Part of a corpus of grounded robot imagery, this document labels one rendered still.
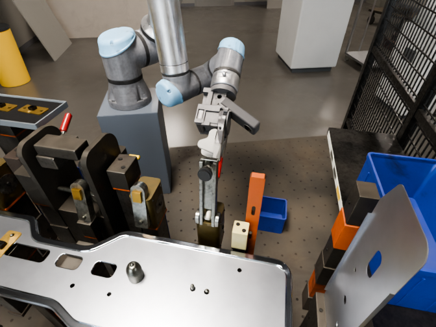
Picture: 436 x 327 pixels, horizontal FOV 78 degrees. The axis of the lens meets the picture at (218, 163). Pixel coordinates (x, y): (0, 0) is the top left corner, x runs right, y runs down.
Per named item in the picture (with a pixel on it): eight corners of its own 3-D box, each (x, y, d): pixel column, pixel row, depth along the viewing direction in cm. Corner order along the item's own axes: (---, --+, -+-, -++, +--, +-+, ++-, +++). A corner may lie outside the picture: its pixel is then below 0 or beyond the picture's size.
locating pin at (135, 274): (127, 285, 58) (120, 270, 53) (134, 271, 60) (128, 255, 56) (141, 288, 57) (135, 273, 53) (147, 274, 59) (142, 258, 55)
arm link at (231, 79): (240, 87, 76) (239, 69, 68) (237, 101, 74) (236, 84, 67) (214, 85, 77) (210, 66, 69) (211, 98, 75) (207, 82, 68)
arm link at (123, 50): (98, 74, 90) (86, 31, 82) (133, 63, 98) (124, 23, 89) (118, 84, 84) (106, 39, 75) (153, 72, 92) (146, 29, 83)
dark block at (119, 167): (138, 260, 93) (105, 170, 65) (146, 242, 98) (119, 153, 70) (152, 263, 92) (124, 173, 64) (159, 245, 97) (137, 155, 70)
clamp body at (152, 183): (150, 272, 90) (126, 197, 65) (162, 244, 98) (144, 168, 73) (169, 276, 89) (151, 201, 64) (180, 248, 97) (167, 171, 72)
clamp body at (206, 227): (200, 289, 85) (193, 220, 62) (207, 261, 93) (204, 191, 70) (220, 293, 84) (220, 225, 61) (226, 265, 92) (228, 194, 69)
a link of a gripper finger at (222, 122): (215, 148, 66) (221, 119, 69) (222, 150, 66) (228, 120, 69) (213, 139, 62) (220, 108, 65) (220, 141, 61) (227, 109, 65)
